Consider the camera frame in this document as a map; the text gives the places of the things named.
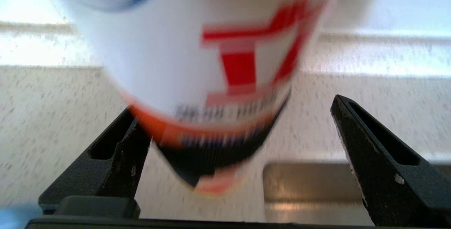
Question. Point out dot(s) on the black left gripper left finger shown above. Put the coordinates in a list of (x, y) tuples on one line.
[(116, 172)]

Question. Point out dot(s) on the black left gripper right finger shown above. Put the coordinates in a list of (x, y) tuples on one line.
[(394, 190)]

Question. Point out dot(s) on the dish soap bottle yellow cap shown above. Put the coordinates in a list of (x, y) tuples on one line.
[(158, 63)]

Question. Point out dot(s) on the stainless steel sink basin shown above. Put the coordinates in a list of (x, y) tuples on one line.
[(310, 193)]

